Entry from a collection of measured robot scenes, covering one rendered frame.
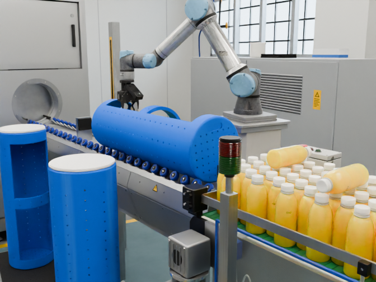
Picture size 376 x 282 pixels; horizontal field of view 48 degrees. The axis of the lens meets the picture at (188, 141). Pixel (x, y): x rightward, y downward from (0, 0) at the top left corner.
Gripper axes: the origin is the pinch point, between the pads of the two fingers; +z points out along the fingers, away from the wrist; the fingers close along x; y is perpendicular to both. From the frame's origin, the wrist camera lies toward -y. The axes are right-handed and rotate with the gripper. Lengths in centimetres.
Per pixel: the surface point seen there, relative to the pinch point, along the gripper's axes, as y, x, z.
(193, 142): -67, 12, 2
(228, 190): -113, 37, 5
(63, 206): -36, 54, 27
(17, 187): 86, 36, 52
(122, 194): -7.0, 10.7, 39.3
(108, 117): 2.0, 11.9, -0.8
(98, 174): -43, 42, 15
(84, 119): 57, 0, 7
